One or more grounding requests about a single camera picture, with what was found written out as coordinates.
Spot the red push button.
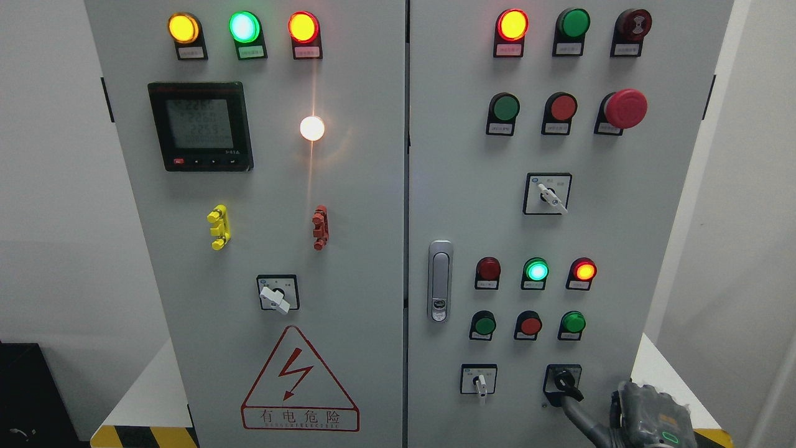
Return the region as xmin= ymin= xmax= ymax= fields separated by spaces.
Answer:
xmin=514 ymin=310 xmax=543 ymax=340
xmin=541 ymin=91 xmax=578 ymax=136

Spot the green unlit lamp top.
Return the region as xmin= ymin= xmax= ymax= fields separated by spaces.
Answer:
xmin=552 ymin=8 xmax=591 ymax=57

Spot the dark red lamp left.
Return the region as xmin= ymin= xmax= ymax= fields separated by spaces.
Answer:
xmin=474 ymin=257 xmax=501 ymax=290

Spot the green push button lower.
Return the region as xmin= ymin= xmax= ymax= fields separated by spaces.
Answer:
xmin=469 ymin=310 xmax=496 ymax=341

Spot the white handle selector switch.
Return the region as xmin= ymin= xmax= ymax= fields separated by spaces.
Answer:
xmin=256 ymin=274 xmax=300 ymax=315

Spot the green lit indicator lamp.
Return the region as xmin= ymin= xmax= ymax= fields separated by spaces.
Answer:
xmin=228 ymin=11 xmax=267 ymax=60

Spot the dark red buzzer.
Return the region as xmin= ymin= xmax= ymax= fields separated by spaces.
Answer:
xmin=609 ymin=9 xmax=653 ymax=57

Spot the red-orange lamp left door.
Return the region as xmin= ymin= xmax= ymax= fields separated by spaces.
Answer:
xmin=287 ymin=11 xmax=322 ymax=60

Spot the black digital power meter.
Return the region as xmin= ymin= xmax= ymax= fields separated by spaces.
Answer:
xmin=147 ymin=80 xmax=254 ymax=171

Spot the red push button upper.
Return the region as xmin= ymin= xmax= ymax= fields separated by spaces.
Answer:
xmin=541 ymin=91 xmax=578 ymax=136

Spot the green push button upper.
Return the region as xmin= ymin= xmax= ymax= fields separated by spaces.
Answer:
xmin=485 ymin=93 xmax=520 ymax=136

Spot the red electric hazard sticker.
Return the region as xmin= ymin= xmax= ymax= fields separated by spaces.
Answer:
xmin=241 ymin=325 xmax=360 ymax=432

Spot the red push button lower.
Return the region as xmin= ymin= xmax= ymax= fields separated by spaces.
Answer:
xmin=514 ymin=310 xmax=543 ymax=340

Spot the green lit lamp middle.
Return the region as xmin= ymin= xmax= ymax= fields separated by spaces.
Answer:
xmin=521 ymin=257 xmax=549 ymax=291

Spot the red lit lamp right door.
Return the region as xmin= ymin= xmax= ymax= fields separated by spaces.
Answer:
xmin=494 ymin=8 xmax=529 ymax=58

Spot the grey left cabinet door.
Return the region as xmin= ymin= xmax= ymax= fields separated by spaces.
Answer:
xmin=85 ymin=1 xmax=406 ymax=447

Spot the white platform base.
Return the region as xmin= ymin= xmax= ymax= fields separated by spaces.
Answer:
xmin=89 ymin=335 xmax=734 ymax=447

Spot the silver door handle lock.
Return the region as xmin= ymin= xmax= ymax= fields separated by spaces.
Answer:
xmin=427 ymin=240 xmax=454 ymax=322

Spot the red terminal connector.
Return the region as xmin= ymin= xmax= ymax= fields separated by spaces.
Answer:
xmin=311 ymin=205 xmax=330 ymax=251

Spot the green illuminated button lower right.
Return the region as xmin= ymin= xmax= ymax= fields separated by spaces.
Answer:
xmin=557 ymin=310 xmax=586 ymax=341

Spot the yellow terminal connector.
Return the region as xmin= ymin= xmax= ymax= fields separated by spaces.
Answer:
xmin=206 ymin=204 xmax=231 ymax=251

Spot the green push button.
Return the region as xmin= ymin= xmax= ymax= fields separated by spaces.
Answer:
xmin=469 ymin=310 xmax=496 ymax=341
xmin=485 ymin=93 xmax=520 ymax=136

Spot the grey cabinet door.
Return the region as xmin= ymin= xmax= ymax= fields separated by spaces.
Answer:
xmin=85 ymin=1 xmax=406 ymax=447
xmin=407 ymin=1 xmax=734 ymax=447

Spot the white lit indicator lamp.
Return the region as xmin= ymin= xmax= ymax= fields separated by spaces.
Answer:
xmin=299 ymin=114 xmax=326 ymax=142

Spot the red lamp right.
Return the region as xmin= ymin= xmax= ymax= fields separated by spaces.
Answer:
xmin=566 ymin=257 xmax=597 ymax=291

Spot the black knob selector switch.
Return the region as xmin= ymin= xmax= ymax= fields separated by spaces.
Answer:
xmin=542 ymin=364 xmax=585 ymax=408

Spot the white lever selector switch lower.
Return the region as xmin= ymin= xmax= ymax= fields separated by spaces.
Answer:
xmin=460 ymin=363 xmax=498 ymax=405

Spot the yellow indicator lamp top left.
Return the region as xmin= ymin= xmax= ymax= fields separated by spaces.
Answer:
xmin=167 ymin=12 xmax=208 ymax=60

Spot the red emergency stop button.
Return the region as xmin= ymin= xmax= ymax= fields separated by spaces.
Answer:
xmin=594 ymin=88 xmax=648 ymax=136

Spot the grey right cabinet door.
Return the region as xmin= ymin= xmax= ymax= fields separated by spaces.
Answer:
xmin=407 ymin=1 xmax=734 ymax=447

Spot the white lever selector switch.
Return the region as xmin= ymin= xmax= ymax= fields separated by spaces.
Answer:
xmin=523 ymin=172 xmax=573 ymax=215
xmin=460 ymin=363 xmax=498 ymax=405

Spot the black box lower left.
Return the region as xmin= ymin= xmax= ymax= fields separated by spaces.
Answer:
xmin=1 ymin=343 xmax=81 ymax=447

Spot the white lever selector switch upper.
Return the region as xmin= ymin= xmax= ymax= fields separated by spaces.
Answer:
xmin=523 ymin=172 xmax=573 ymax=215

